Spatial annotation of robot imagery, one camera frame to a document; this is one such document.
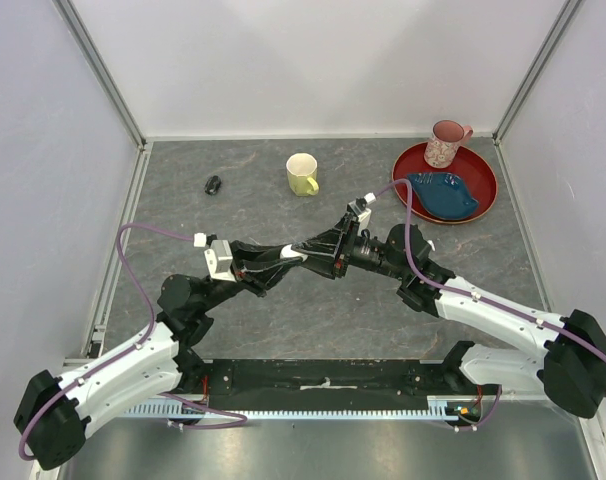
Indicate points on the left aluminium frame post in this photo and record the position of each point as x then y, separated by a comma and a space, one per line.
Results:
82, 37

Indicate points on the red round tray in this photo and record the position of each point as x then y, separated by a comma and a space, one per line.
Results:
473, 169

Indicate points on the yellow-green ceramic mug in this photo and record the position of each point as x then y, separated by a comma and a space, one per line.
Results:
301, 174

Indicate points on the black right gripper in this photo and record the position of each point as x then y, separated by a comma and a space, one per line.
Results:
334, 247

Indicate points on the white earbud charging case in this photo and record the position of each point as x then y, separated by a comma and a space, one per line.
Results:
287, 252

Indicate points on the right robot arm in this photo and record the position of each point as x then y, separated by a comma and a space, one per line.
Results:
562, 356

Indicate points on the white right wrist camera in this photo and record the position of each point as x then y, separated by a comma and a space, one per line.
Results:
360, 208

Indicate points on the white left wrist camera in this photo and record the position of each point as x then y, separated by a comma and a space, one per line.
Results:
218, 256

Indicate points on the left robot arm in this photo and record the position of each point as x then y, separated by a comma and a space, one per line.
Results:
57, 414

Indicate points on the pink patterned mug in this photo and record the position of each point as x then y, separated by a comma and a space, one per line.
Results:
447, 137

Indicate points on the black clip object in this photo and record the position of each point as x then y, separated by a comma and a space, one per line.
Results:
213, 185

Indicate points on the right aluminium frame post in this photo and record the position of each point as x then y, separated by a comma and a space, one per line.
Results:
557, 31

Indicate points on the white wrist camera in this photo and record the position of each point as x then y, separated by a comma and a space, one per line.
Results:
360, 208
218, 256

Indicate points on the light blue cable duct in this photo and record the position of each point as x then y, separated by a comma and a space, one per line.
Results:
168, 409

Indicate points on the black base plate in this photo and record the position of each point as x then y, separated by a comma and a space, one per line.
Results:
254, 384

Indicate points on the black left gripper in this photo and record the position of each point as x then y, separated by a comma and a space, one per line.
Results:
258, 267

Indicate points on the aluminium frame post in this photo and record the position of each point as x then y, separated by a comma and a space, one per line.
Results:
82, 37
557, 31

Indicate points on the blue leaf-shaped dish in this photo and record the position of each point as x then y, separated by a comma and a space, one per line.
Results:
444, 195

